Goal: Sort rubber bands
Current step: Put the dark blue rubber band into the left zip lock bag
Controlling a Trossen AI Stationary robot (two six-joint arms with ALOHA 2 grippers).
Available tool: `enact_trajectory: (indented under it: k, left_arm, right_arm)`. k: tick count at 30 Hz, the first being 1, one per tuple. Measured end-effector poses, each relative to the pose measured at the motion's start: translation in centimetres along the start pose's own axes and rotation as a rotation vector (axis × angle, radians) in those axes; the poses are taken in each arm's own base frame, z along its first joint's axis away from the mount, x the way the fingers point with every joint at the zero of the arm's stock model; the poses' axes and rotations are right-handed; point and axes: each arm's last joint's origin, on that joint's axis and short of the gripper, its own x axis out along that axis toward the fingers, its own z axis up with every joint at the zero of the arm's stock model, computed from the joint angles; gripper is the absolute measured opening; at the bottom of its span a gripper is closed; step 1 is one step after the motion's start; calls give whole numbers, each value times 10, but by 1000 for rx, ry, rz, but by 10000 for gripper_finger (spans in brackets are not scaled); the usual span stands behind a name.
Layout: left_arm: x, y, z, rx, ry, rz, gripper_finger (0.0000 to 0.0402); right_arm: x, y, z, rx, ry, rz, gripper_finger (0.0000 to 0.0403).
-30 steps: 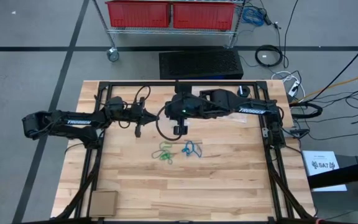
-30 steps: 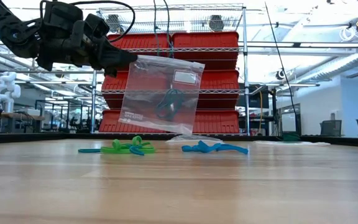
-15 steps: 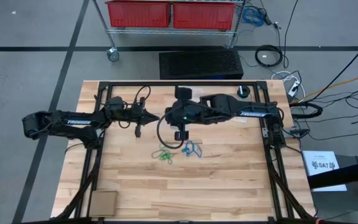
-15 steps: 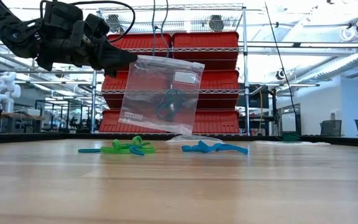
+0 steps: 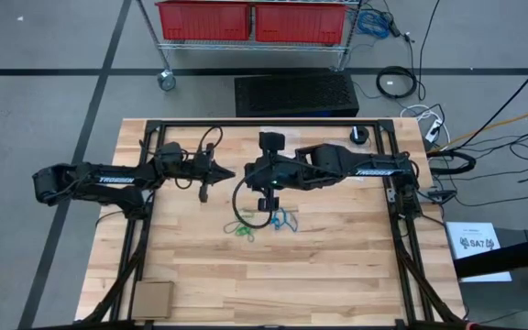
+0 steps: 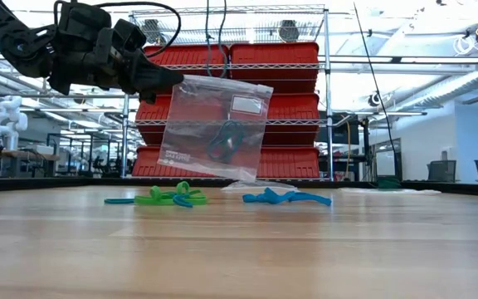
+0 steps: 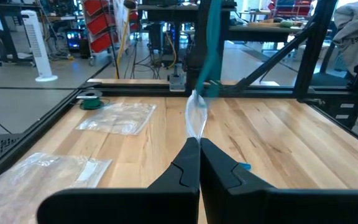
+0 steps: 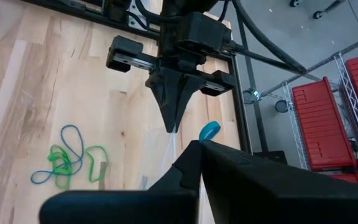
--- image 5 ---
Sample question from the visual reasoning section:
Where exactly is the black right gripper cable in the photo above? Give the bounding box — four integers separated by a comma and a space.
231, 171, 278, 230

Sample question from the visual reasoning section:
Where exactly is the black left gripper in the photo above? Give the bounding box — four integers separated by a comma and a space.
189, 142, 237, 203

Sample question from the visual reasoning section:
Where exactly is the black beam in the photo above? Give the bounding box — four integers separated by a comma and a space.
454, 233, 528, 280

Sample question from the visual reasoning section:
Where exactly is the grey cart caster wheel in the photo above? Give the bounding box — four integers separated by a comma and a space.
157, 68, 177, 92

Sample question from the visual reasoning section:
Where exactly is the black aluminium table frame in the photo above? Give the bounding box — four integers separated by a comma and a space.
78, 117, 469, 330

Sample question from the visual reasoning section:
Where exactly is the blue cable coil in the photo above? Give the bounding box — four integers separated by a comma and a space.
356, 8, 391, 40

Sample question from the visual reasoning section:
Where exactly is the thin black hanging cable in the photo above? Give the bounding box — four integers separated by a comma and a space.
417, 0, 442, 102

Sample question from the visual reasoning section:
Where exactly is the white printed paper sheet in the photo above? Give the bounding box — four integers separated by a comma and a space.
445, 221, 513, 283

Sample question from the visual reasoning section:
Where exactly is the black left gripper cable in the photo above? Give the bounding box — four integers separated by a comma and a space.
198, 126, 224, 157

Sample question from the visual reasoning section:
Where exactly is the black cable coil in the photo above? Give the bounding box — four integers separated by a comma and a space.
375, 65, 419, 100

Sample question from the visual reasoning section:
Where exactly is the black perforated metal box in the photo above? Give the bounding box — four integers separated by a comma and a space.
234, 72, 360, 118

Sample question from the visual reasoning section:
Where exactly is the dark grey side table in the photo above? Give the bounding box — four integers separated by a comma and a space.
456, 227, 528, 330

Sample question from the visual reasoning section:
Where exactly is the yellow-orange cable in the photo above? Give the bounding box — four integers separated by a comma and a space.
446, 105, 528, 147

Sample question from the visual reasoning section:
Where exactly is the chrome wire shelf cart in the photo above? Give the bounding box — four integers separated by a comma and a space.
134, 0, 365, 73

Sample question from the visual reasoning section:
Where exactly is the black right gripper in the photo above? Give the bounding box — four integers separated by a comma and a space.
245, 131, 304, 212

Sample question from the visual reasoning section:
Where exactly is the thick black arm cable loom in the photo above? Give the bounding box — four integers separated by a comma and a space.
426, 148, 477, 176

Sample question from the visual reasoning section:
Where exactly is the red plastic bin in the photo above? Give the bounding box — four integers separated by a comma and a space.
253, 3, 348, 46
155, 0, 252, 41

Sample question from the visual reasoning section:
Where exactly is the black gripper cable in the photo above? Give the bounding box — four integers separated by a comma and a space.
231, 171, 278, 230
198, 126, 224, 157

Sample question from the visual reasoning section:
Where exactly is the white cable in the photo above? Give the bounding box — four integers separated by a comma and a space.
399, 104, 452, 144

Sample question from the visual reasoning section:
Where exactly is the thick black cable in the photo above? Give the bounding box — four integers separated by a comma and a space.
446, 58, 528, 152

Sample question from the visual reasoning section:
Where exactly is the black power adapter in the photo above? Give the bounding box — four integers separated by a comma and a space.
380, 11, 402, 39

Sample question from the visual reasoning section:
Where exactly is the white power strip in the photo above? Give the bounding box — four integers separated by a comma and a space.
423, 117, 444, 142

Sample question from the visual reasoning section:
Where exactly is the thin black floor cable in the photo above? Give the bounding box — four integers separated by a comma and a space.
451, 176, 528, 208

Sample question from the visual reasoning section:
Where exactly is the brown cardboard piece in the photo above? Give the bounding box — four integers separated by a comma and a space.
131, 280, 176, 321

